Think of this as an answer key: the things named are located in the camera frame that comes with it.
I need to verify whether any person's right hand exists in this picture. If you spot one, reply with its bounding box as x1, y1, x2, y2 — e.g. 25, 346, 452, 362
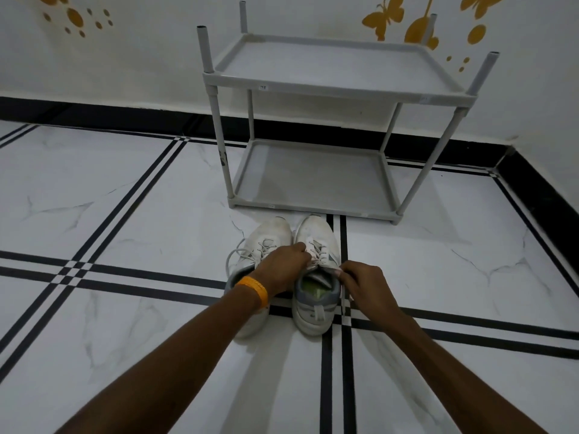
337, 260, 403, 333

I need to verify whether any grey two-tier shoe rack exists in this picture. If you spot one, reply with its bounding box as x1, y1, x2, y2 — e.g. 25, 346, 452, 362
197, 0, 501, 225

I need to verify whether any person's left hand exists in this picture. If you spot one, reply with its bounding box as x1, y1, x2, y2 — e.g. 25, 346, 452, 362
251, 242, 313, 300

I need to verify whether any white sneaker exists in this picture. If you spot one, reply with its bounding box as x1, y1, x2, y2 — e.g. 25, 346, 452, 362
224, 216, 294, 339
291, 214, 343, 338

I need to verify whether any cluster of yellow wall stickers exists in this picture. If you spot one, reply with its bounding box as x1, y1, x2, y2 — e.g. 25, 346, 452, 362
361, 0, 510, 73
11, 0, 114, 39

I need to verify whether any white shoelace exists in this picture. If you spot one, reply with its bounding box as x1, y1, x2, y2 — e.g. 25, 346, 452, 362
224, 238, 279, 276
305, 238, 344, 278

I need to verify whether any orange wristband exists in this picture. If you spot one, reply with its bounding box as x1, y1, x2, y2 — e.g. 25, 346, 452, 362
235, 275, 270, 310

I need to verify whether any person's left forearm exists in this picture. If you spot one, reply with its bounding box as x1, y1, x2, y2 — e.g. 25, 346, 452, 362
56, 291, 263, 434

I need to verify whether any person's right forearm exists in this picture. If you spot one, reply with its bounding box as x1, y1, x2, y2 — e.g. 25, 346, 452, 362
382, 313, 548, 434

